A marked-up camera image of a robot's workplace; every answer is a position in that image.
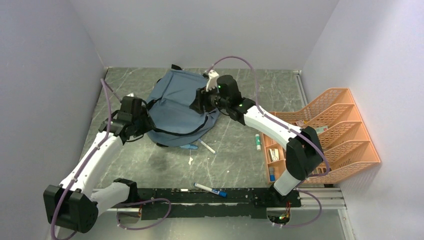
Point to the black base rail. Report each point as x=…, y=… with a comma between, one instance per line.
x=154, y=203

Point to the blue capped marker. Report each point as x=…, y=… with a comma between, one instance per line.
x=210, y=190

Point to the orange plastic file rack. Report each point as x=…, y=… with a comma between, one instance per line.
x=346, y=142

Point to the white glue stick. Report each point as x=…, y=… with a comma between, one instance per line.
x=258, y=142

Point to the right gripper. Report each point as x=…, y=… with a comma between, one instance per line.
x=197, y=105

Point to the aluminium frame rail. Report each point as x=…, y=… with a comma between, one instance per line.
x=304, y=198

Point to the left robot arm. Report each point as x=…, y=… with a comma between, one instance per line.
x=73, y=204

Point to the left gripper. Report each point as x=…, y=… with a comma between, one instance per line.
x=148, y=124

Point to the orange desk organizer tray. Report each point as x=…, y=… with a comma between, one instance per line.
x=274, y=157

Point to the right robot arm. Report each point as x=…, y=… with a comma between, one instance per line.
x=302, y=146

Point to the white marker pen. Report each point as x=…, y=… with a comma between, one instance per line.
x=207, y=146

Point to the blue student backpack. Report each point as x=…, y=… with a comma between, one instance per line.
x=169, y=107

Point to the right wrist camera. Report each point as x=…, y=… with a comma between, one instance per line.
x=212, y=80

